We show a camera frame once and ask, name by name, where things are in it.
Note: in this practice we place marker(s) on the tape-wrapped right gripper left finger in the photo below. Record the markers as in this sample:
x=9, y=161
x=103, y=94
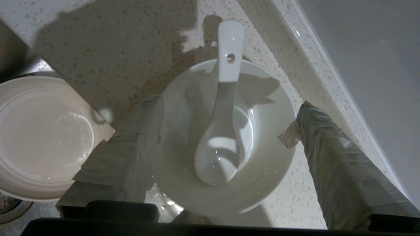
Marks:
x=124, y=164

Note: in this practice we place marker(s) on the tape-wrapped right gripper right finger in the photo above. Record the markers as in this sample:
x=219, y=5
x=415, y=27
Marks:
x=341, y=177

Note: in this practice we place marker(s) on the white ceramic bowl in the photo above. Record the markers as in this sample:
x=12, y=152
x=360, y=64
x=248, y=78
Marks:
x=262, y=157

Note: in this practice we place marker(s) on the white round plate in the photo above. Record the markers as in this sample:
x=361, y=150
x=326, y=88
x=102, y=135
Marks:
x=42, y=137

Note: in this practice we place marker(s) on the white ceramic soup spoon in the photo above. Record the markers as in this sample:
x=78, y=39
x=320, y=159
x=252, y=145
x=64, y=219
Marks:
x=218, y=157

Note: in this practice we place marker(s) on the stainless steel sink basin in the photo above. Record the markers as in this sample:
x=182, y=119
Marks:
x=13, y=49

